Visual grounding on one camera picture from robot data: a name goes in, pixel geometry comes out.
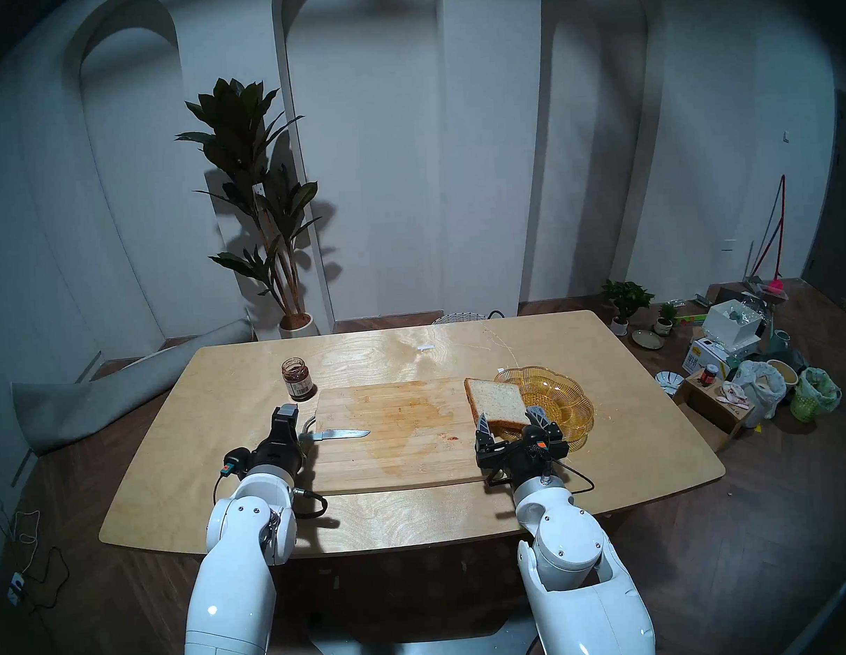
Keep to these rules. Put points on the rolled grey mat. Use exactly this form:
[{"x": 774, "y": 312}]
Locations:
[{"x": 111, "y": 393}]

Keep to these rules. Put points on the wooden cutting board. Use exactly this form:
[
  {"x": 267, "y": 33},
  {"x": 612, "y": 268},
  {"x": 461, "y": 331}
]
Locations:
[{"x": 400, "y": 436}]

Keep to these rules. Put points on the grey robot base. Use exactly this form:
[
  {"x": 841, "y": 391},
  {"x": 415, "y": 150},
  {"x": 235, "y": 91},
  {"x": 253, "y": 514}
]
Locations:
[{"x": 423, "y": 651}]

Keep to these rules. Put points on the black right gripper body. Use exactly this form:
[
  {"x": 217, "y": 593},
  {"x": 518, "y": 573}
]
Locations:
[{"x": 523, "y": 458}]

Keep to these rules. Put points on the beige bucket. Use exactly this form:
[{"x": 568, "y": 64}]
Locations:
[{"x": 781, "y": 372}]

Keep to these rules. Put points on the patterned small bowl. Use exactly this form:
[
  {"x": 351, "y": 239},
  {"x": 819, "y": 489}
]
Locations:
[{"x": 666, "y": 382}]

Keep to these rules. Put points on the white yellow printed carton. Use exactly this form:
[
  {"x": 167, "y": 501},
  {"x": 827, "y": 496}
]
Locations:
[{"x": 704, "y": 356}]

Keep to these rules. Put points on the grey ceramic plate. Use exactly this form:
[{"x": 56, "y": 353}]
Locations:
[{"x": 647, "y": 339}]

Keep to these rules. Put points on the amber glass plate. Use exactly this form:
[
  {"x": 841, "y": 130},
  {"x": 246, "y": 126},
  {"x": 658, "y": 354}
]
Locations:
[{"x": 562, "y": 394}]

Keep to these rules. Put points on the dark door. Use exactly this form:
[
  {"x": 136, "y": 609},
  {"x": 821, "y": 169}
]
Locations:
[{"x": 839, "y": 242}]

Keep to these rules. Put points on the tall potted plant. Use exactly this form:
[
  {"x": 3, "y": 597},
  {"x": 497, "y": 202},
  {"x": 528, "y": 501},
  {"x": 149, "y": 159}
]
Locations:
[{"x": 243, "y": 128}]

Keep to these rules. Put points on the green mesh bag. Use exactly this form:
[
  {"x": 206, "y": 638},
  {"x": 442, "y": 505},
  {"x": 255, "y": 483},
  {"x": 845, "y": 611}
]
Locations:
[{"x": 816, "y": 395}]

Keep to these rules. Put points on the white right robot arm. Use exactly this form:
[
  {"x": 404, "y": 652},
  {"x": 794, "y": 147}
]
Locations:
[{"x": 580, "y": 554}]

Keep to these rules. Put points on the bushy small potted plant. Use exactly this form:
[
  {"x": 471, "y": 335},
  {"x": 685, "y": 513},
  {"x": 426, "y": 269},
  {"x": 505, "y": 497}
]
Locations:
[{"x": 626, "y": 295}]

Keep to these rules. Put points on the tiny potted plant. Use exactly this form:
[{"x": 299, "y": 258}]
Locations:
[{"x": 666, "y": 316}]

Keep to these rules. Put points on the glass jam jar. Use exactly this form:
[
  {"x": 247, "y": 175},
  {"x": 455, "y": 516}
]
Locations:
[{"x": 297, "y": 381}]

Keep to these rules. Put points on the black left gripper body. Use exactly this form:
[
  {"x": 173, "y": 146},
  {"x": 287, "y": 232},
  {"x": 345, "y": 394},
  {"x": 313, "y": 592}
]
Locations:
[{"x": 275, "y": 457}]

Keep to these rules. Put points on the white power strip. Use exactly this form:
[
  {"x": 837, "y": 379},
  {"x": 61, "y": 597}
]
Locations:
[{"x": 15, "y": 589}]

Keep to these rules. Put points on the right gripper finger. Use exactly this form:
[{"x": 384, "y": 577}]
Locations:
[
  {"x": 484, "y": 432},
  {"x": 545, "y": 424}
]

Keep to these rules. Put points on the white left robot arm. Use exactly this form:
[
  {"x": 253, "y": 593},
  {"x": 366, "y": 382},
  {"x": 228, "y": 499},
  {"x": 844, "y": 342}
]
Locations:
[{"x": 231, "y": 583}]

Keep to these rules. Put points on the pink hand brush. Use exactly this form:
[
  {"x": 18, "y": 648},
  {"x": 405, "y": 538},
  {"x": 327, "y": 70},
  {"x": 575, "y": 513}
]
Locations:
[{"x": 772, "y": 289}]

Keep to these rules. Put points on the white bread slice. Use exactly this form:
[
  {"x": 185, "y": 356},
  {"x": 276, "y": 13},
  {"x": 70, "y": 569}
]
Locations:
[{"x": 496, "y": 400}]

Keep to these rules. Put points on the white box appliance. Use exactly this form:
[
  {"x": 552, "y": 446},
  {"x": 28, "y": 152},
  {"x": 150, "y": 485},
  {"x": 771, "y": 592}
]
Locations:
[{"x": 730, "y": 325}]

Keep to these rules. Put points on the white plastic bag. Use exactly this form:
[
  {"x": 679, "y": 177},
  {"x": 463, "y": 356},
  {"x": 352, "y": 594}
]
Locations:
[{"x": 760, "y": 389}]

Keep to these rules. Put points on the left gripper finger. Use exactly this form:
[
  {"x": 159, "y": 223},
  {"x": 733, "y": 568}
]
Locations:
[{"x": 287, "y": 423}]

